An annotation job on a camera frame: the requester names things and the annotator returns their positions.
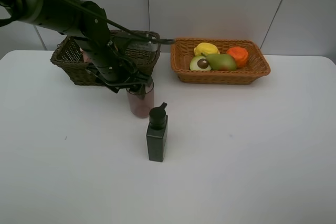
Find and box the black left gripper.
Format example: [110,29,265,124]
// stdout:
[74,35,154,100]

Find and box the translucent pink plastic cup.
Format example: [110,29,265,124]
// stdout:
[127,82,154,118]

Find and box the dark green pump bottle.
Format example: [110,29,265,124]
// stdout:
[146,102,168,162]

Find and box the halved toy avocado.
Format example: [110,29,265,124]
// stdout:
[189,56,212,71]

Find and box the pink lotion bottle white cap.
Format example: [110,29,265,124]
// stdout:
[80,48,92,63]

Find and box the yellow toy lemon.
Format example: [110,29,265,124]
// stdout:
[194,42,220,56]

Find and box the green red toy pear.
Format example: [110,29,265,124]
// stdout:
[201,53,237,71]

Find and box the orange toy tangerine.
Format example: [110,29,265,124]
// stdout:
[226,46,249,68]

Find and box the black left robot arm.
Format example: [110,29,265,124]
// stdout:
[1,0,160,99]

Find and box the dark brown wicker basket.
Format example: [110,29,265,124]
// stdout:
[50,36,160,86]

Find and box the orange wicker basket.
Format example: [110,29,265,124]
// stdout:
[171,38,271,85]

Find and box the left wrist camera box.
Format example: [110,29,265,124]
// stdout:
[111,31,159,52]

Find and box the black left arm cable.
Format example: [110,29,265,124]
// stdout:
[0,0,176,46]

